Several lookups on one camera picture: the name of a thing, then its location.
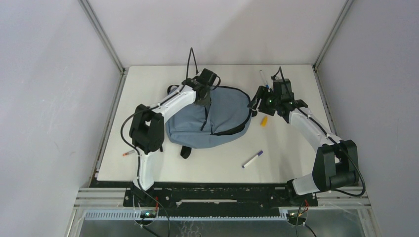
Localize red pen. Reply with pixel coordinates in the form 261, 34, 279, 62
123, 150, 136, 157

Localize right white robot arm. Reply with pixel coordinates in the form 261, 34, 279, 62
248, 79, 361, 205

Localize left aluminium corner post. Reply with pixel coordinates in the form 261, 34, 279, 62
78, 0, 126, 74

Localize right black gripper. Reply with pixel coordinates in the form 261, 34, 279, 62
248, 85, 281, 116

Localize black mounting rail base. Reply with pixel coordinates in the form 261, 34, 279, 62
123, 182, 318, 216

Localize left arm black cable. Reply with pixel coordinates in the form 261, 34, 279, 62
185, 47, 200, 81

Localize white marker blue cap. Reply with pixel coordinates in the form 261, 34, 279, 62
259, 70, 269, 89

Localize yellow highlighter cap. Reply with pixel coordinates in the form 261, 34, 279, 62
260, 116, 268, 127

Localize aluminium corner post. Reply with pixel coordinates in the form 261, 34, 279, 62
313, 0, 355, 71
78, 0, 126, 74

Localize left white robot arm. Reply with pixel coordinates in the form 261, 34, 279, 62
127, 69, 221, 206

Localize white cable duct strip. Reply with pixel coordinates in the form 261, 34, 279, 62
84, 210, 290, 221

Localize blue-grey student backpack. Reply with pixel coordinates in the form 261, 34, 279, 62
166, 86, 252, 158

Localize right aluminium corner post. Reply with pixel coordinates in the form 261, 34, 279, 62
313, 0, 355, 71

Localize white marker purple cap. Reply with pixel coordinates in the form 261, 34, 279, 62
241, 150, 263, 169

